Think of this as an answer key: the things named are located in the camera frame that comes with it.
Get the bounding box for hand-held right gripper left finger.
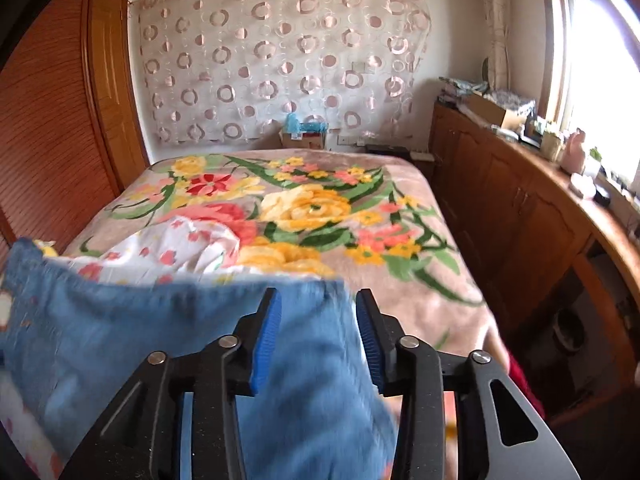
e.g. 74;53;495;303
60;287;283;480

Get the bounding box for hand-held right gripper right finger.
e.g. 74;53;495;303
355;287;581;480

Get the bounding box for light blue denim pants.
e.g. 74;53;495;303
0;237;401;480

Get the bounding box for floral plush blanket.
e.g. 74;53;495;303
62;152;506;480

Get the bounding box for red cloth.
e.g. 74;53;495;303
507;354;547;417

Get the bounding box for long wooden cabinet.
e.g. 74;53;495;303
430;102;640;411

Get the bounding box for grey pot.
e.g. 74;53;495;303
554;310;587;352

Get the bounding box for small cardboard box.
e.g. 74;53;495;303
279;129;328;151

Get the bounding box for open cardboard box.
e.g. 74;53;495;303
465;92;531;131

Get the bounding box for pink figurine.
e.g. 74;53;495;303
562;129;588;173

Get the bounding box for circle patterned sheer curtain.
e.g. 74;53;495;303
135;0;433;146

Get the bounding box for small potted plant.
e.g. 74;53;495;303
585;147;606;178

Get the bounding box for wooden panel door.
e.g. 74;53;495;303
89;0;151;191

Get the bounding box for beige window curtain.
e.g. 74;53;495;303
475;0;512;91

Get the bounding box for window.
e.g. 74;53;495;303
540;0;640;181

